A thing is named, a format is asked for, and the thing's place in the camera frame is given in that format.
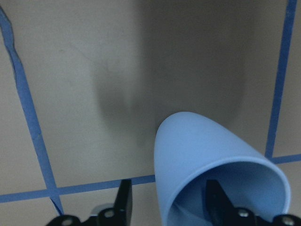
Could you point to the light blue plastic cup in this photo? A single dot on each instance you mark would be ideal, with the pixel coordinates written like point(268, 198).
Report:
point(191, 149)

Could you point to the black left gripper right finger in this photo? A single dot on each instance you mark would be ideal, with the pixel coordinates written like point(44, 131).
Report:
point(221, 210)

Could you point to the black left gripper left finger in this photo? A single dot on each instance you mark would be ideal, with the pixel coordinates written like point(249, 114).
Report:
point(121, 212)

